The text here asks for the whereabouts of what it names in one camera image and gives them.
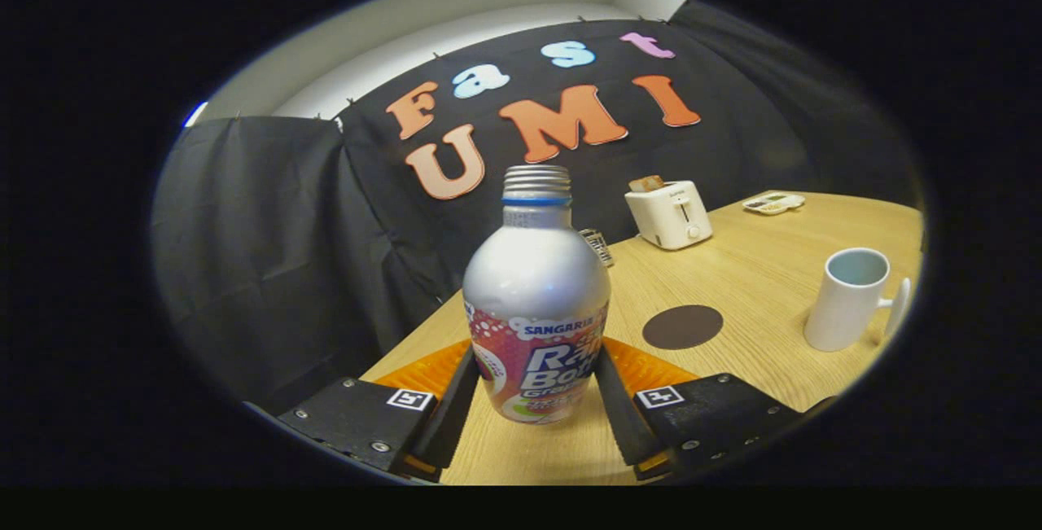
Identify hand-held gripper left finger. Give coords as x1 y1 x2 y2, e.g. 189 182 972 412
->
278 339 481 482

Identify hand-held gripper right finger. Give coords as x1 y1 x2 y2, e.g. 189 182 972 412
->
594 337 803 480

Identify brown round coaster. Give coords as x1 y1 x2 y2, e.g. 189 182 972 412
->
642 304 725 351

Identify silver juice bottle pink label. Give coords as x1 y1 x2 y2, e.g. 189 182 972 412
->
462 164 612 425

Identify white cup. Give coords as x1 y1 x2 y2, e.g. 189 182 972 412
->
804 247 913 353

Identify wooden table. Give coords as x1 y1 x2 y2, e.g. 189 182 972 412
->
361 192 926 486

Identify white toaster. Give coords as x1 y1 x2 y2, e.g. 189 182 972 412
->
624 181 714 251

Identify black backdrop cloth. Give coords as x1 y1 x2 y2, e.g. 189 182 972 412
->
151 0 925 417

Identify white divided condiment tray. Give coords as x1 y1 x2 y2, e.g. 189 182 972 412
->
742 192 807 216

